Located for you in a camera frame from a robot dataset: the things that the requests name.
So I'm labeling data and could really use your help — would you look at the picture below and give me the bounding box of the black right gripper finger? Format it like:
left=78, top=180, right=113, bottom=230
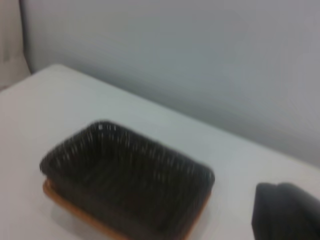
left=250, top=181, right=320, bottom=240

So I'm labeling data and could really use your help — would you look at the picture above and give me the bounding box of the dark brown wicker basket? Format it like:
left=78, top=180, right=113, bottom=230
left=38, top=119, right=216, bottom=240

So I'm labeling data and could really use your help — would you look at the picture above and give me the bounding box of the orange wicker basket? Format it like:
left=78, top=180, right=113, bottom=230
left=41, top=178, right=213, bottom=240

